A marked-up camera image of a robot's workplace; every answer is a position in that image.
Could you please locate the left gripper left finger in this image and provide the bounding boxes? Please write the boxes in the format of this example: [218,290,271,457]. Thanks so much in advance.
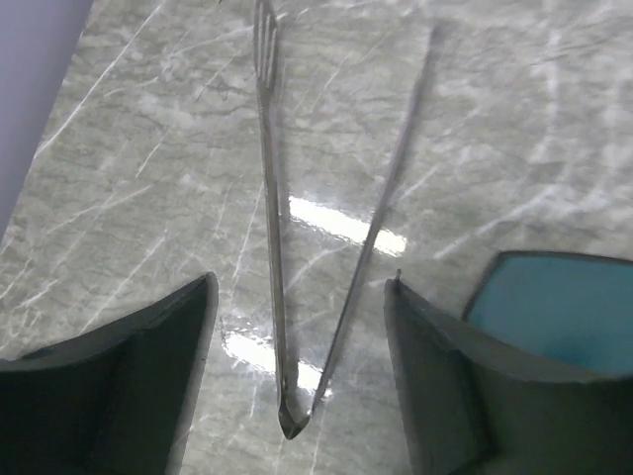
[1,273,219,474]

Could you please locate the steel slotted tongs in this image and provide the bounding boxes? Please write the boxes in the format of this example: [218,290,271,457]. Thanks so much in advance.
[252,1,427,440]

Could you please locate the teal square plate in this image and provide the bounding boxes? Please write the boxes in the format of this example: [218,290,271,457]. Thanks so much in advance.
[463,250,632,376]

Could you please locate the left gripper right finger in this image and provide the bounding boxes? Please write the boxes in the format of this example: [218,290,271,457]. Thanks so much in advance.
[384,279,632,474]

